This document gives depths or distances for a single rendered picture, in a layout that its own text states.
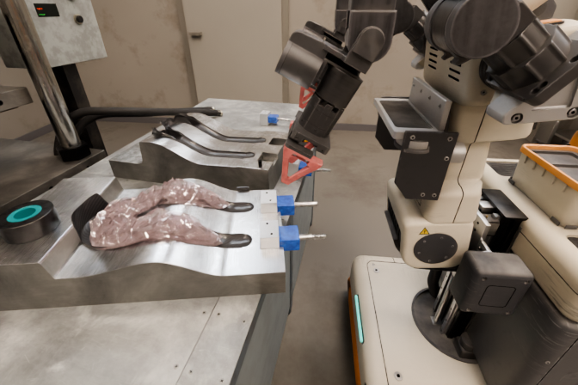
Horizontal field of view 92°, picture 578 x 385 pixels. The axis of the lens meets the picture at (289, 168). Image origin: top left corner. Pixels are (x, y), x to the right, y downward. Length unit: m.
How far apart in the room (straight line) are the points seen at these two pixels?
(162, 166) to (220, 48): 2.57
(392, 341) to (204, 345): 0.76
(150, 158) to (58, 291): 0.41
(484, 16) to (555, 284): 0.61
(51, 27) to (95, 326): 1.06
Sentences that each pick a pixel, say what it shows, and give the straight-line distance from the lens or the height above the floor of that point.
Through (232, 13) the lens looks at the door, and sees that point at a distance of 3.27.
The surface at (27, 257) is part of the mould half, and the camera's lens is 0.62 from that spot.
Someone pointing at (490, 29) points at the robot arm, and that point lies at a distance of 0.45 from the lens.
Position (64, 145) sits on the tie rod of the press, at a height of 0.84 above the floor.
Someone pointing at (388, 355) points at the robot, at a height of 0.28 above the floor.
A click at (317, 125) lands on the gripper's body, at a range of 0.45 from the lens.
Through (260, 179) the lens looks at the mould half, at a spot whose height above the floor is 0.86.
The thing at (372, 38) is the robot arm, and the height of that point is 1.22.
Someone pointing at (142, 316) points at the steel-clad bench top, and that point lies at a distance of 0.59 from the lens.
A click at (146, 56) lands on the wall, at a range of 3.77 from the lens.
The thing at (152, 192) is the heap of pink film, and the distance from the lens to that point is 0.68.
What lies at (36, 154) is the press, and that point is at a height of 0.78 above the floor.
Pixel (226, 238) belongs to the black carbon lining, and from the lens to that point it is 0.59.
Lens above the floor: 1.25
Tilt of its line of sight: 30 degrees down
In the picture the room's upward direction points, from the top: straight up
